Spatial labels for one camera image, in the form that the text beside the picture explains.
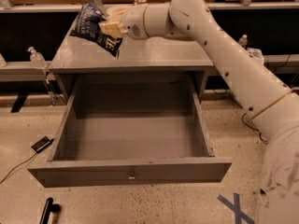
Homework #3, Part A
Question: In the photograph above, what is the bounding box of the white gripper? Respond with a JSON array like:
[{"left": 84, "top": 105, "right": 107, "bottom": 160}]
[{"left": 98, "top": 5, "right": 147, "bottom": 40}]

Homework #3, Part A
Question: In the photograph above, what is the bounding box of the blue chip bag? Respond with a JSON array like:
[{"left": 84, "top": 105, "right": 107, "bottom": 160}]
[{"left": 70, "top": 2, "right": 122, "bottom": 57}]

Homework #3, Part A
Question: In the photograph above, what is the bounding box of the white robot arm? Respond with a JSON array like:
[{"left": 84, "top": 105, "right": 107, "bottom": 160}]
[{"left": 99, "top": 0, "right": 299, "bottom": 224}]

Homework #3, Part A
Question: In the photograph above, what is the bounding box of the grey counter cabinet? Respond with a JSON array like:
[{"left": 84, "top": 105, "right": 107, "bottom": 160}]
[{"left": 50, "top": 34, "right": 212, "bottom": 102}]

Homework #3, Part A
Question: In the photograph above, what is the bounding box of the open grey drawer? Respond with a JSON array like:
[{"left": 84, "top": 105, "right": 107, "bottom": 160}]
[{"left": 28, "top": 77, "right": 232, "bottom": 188}]

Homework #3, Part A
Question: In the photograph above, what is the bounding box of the small metal drawer knob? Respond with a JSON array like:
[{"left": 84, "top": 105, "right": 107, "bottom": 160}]
[{"left": 128, "top": 172, "right": 136, "bottom": 181}]

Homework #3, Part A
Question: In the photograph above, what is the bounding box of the white bowl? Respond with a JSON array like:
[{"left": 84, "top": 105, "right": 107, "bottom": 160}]
[{"left": 107, "top": 5, "right": 131, "bottom": 16}]

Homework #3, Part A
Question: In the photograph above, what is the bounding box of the brown soda can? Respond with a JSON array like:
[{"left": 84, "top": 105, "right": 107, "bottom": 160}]
[{"left": 133, "top": 0, "right": 147, "bottom": 6}]

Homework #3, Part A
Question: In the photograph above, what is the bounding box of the clear pump bottle left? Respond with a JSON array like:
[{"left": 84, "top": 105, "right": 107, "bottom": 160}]
[{"left": 28, "top": 47, "right": 48, "bottom": 69}]

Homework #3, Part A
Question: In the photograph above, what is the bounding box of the clear water bottle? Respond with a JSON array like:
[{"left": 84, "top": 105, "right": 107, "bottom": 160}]
[{"left": 238, "top": 35, "right": 248, "bottom": 48}]

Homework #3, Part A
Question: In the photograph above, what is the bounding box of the black phone on floor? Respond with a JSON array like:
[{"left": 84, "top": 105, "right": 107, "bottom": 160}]
[{"left": 31, "top": 136, "right": 54, "bottom": 153}]

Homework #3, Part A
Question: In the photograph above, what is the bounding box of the crumpled white paper tag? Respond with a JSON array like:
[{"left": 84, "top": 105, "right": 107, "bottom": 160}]
[{"left": 247, "top": 48, "right": 264, "bottom": 64}]

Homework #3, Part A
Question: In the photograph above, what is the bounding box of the blue tape cross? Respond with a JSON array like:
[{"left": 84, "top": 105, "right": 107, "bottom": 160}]
[{"left": 217, "top": 193, "right": 255, "bottom": 224}]

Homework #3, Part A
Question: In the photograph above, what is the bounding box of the black cable to phone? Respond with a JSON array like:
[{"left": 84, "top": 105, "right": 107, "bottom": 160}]
[{"left": 0, "top": 152, "right": 38, "bottom": 185}]

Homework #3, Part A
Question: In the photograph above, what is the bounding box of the black floor cable right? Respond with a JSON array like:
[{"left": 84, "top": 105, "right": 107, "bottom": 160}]
[{"left": 241, "top": 112, "right": 269, "bottom": 145}]

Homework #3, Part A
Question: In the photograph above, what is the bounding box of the black handle object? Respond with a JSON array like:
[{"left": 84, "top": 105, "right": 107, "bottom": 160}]
[{"left": 39, "top": 197, "right": 61, "bottom": 224}]

